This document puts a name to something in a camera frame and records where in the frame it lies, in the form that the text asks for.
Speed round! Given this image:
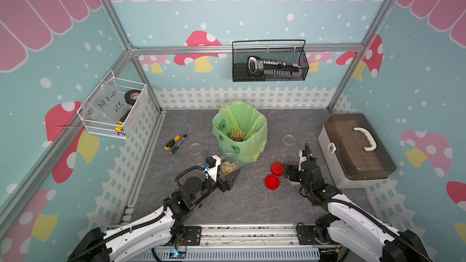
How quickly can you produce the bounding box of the brown lid storage box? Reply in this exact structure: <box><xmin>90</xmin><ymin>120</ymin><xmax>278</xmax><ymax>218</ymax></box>
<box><xmin>318</xmin><ymin>114</ymin><xmax>396</xmax><ymax>189</ymax></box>

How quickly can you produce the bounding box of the black mesh wall basket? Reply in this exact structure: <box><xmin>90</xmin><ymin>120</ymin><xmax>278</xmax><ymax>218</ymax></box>
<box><xmin>231</xmin><ymin>40</ymin><xmax>309</xmax><ymax>82</ymax></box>

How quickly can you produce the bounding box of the clear plastic bag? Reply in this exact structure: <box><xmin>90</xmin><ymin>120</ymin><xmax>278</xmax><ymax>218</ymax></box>
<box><xmin>80</xmin><ymin>78</ymin><xmax>131</xmax><ymax>133</ymax></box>

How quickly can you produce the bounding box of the black tape roll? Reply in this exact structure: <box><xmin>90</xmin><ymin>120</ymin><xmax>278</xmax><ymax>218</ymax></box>
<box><xmin>125</xmin><ymin>89</ymin><xmax>141</xmax><ymax>106</ymax></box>

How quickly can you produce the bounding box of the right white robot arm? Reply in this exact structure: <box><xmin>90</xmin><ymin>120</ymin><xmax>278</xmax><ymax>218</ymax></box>
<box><xmin>284</xmin><ymin>144</ymin><xmax>431</xmax><ymax>262</ymax></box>

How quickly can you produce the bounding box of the socket set in basket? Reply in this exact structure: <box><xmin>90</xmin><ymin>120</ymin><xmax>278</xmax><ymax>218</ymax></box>
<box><xmin>246</xmin><ymin>57</ymin><xmax>302</xmax><ymax>79</ymax></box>

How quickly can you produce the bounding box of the yellow handle screwdriver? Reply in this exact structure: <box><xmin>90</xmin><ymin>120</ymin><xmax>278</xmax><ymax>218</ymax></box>
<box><xmin>165</xmin><ymin>128</ymin><xmax>188</xmax><ymax>150</ymax></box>

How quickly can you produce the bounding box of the green bag trash bin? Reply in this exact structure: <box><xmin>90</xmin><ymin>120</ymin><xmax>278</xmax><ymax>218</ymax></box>
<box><xmin>212</xmin><ymin>100</ymin><xmax>268</xmax><ymax>166</ymax></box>

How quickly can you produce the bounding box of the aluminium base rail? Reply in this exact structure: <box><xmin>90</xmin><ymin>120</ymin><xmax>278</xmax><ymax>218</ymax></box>
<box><xmin>101</xmin><ymin>222</ymin><xmax>401</xmax><ymax>262</ymax></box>

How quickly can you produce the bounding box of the white wire wall basket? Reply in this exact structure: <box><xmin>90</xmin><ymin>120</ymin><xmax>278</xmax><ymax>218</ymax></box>
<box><xmin>77</xmin><ymin>71</ymin><xmax>148</xmax><ymax>139</ymax></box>

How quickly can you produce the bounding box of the yellow black tool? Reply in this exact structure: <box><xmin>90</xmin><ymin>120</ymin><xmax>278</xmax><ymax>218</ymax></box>
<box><xmin>115</xmin><ymin>110</ymin><xmax>130</xmax><ymax>132</ymax></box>

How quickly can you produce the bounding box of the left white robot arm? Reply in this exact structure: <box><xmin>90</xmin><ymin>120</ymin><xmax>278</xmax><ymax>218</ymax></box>
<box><xmin>68</xmin><ymin>155</ymin><xmax>240</xmax><ymax>262</ymax></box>

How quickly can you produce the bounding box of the peanut pile in bin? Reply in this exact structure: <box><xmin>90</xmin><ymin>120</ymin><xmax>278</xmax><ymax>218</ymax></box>
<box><xmin>229</xmin><ymin>129</ymin><xmax>246</xmax><ymax>143</ymax></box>

